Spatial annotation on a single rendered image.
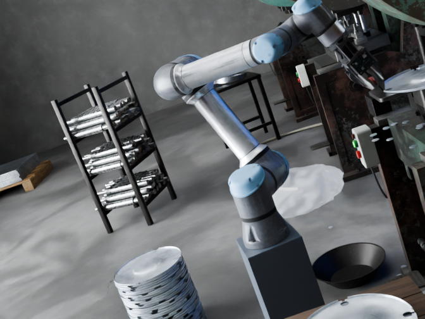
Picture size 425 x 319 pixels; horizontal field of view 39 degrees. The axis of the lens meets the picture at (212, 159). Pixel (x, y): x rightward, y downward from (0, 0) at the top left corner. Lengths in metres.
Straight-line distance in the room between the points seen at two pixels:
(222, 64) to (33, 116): 7.29
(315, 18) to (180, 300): 1.23
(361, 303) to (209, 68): 0.76
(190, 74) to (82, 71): 6.88
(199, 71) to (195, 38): 6.62
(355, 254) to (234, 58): 1.18
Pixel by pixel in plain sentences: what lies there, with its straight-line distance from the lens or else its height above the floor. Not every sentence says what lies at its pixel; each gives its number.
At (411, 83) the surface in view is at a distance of 1.82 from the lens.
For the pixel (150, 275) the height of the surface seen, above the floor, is 0.31.
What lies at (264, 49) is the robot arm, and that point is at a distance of 1.62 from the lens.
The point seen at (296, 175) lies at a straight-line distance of 3.22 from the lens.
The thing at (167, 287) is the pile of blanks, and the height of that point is 0.25.
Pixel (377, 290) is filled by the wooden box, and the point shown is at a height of 0.35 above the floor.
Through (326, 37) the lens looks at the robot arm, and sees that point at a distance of 1.73.
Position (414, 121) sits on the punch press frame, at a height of 0.65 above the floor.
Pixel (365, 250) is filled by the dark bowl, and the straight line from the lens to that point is 2.55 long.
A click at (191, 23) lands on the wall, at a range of 8.36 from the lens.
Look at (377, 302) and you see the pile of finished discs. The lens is 1.58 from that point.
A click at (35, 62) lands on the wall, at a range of 8.76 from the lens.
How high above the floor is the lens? 1.20
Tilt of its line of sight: 14 degrees down
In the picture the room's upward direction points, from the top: 20 degrees counter-clockwise
